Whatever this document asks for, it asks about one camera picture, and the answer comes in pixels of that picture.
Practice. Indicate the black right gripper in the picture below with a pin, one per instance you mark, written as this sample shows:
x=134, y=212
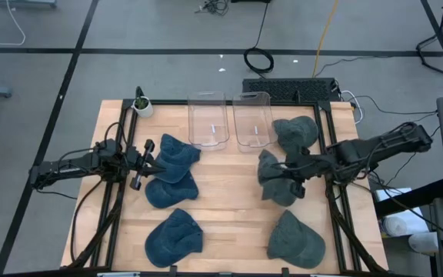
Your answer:
x=312, y=167

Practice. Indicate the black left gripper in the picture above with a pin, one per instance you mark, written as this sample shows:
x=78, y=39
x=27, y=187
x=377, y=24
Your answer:
x=135, y=157

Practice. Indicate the grey denim cap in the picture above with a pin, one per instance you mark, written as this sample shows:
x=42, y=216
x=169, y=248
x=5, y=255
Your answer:
x=279, y=194
x=296, y=240
x=296, y=132

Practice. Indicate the blue denim cap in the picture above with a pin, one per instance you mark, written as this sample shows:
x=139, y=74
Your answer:
x=171, y=194
x=173, y=238
x=175, y=157

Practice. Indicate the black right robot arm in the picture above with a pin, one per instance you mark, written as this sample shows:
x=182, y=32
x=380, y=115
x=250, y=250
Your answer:
x=379, y=148

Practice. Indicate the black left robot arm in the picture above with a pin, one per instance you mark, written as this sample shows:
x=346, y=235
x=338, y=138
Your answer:
x=71, y=167

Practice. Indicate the clear plastic bin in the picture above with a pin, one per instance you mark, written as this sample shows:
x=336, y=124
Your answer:
x=254, y=121
x=208, y=119

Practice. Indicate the small plant in white pot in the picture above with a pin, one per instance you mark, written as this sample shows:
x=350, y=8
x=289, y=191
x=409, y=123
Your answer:
x=144, y=109

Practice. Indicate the white paper roll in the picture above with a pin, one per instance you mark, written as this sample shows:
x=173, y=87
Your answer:
x=423, y=242
x=402, y=225

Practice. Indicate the grey furniture base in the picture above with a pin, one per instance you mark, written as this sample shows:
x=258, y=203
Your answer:
x=23, y=3

